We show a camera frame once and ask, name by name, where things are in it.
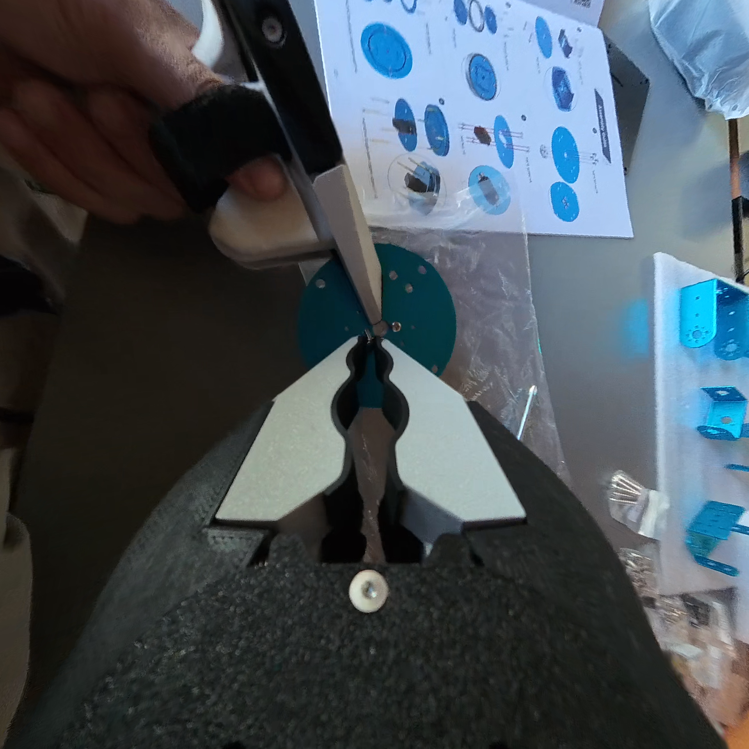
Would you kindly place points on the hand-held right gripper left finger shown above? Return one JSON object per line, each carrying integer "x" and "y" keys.
{"x": 292, "y": 456}

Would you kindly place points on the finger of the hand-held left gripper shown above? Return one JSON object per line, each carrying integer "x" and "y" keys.
{"x": 351, "y": 234}

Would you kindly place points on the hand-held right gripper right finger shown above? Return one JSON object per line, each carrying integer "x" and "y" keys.
{"x": 456, "y": 462}

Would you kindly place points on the blue round metal plate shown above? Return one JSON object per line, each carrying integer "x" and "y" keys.
{"x": 421, "y": 327}

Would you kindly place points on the person's left hand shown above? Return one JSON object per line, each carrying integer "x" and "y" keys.
{"x": 76, "y": 105}

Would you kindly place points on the clear plastic bag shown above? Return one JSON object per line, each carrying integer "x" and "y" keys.
{"x": 485, "y": 292}

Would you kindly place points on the white instruction booklet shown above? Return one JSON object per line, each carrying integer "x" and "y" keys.
{"x": 526, "y": 193}

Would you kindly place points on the white foam sheet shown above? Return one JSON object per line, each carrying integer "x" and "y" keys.
{"x": 673, "y": 409}

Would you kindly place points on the group of blue metal brackets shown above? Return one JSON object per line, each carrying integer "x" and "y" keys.
{"x": 708, "y": 316}

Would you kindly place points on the pile of small parts bags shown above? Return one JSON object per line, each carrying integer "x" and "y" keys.
{"x": 690, "y": 643}

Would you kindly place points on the black metal plate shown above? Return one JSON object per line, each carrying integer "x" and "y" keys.
{"x": 629, "y": 88}

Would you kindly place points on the white plastic wrapped item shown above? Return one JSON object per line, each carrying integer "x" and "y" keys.
{"x": 702, "y": 47}

